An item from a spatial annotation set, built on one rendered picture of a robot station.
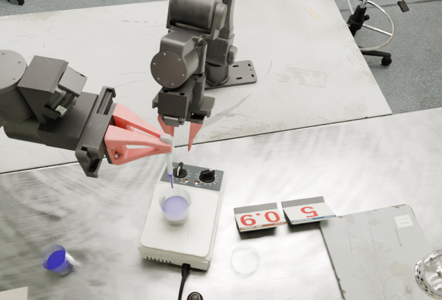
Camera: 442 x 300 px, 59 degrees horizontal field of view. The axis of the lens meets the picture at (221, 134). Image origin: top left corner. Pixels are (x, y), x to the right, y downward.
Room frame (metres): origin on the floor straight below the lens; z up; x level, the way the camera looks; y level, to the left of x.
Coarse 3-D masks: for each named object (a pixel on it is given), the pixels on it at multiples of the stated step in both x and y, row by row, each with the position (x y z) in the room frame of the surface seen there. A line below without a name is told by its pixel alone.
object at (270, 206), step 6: (264, 204) 0.31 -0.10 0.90; (270, 204) 0.31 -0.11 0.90; (276, 204) 0.31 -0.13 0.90; (234, 210) 0.29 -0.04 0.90; (240, 210) 0.29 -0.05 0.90; (246, 210) 0.29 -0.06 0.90; (252, 210) 0.29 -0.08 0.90; (258, 210) 0.29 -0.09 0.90; (264, 210) 0.29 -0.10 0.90; (270, 210) 0.30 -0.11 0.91; (282, 216) 0.28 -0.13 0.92; (252, 228) 0.24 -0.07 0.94; (258, 228) 0.24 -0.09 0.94; (264, 228) 0.25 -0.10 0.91
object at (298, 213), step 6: (324, 204) 0.32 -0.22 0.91; (288, 210) 0.30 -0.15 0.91; (294, 210) 0.30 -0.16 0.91; (300, 210) 0.30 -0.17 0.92; (306, 210) 0.30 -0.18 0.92; (312, 210) 0.30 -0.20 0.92; (318, 210) 0.30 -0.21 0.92; (324, 210) 0.30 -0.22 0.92; (330, 210) 0.30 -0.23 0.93; (294, 216) 0.28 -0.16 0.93; (300, 216) 0.28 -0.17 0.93; (306, 216) 0.28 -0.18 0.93; (312, 216) 0.28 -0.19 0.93; (318, 216) 0.28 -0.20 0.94
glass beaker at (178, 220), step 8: (176, 184) 0.26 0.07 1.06; (160, 192) 0.25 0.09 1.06; (168, 192) 0.26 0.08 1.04; (176, 192) 0.26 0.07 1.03; (184, 192) 0.26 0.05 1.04; (160, 200) 0.24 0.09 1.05; (192, 200) 0.24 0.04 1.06; (160, 208) 0.22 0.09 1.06; (168, 216) 0.22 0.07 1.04; (176, 216) 0.22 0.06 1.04; (184, 216) 0.22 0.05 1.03; (168, 224) 0.22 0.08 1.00; (176, 224) 0.21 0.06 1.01; (184, 224) 0.22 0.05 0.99
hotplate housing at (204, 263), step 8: (160, 176) 0.32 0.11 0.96; (224, 176) 0.35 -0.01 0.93; (224, 184) 0.32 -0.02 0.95; (216, 192) 0.30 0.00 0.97; (216, 216) 0.25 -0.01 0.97; (216, 224) 0.24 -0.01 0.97; (144, 248) 0.18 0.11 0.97; (144, 256) 0.18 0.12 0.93; (152, 256) 0.17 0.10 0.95; (160, 256) 0.17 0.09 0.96; (168, 256) 0.17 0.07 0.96; (176, 256) 0.17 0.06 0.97; (184, 256) 0.17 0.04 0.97; (208, 256) 0.18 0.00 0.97; (184, 264) 0.17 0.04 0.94; (192, 264) 0.17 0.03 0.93; (200, 264) 0.17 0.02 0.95; (208, 264) 0.17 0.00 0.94; (184, 272) 0.15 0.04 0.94
